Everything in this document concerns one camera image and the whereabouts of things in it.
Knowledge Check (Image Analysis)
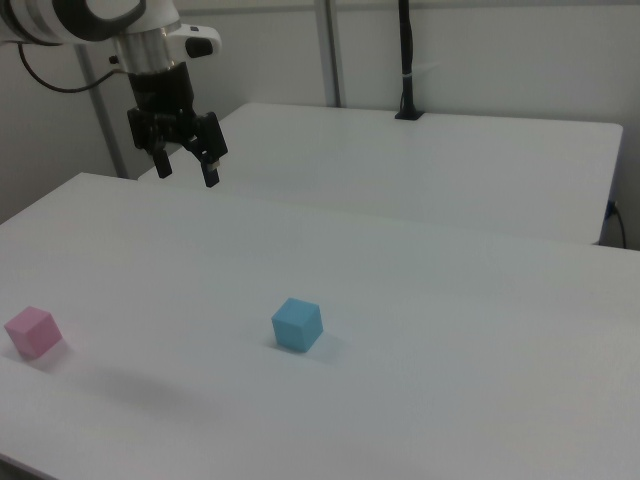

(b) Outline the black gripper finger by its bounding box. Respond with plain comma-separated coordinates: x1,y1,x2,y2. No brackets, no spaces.
197,148,224,189
152,144,174,180

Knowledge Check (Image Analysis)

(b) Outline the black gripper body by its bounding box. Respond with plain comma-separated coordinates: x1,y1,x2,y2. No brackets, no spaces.
126,60,230,162

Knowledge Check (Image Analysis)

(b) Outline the blue cube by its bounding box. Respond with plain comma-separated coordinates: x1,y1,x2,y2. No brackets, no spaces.
271,296,325,354

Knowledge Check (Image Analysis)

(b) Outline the pink cube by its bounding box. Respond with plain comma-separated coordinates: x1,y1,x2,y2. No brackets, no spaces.
3,305,64,360

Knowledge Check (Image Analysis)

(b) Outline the white side table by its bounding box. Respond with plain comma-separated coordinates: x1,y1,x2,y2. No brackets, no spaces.
136,102,624,247

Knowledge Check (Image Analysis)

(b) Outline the aluminium frame post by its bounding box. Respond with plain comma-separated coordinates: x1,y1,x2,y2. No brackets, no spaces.
314,0,347,108
74,44,130,179

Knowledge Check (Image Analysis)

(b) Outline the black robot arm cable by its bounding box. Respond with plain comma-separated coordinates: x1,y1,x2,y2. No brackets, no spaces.
18,42,132,95

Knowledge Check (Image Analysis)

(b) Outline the black camera stand pole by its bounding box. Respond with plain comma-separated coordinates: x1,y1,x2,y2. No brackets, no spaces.
394,0,426,122

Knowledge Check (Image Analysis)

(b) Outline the black power cable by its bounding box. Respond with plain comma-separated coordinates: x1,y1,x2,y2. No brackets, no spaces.
605,199,629,249

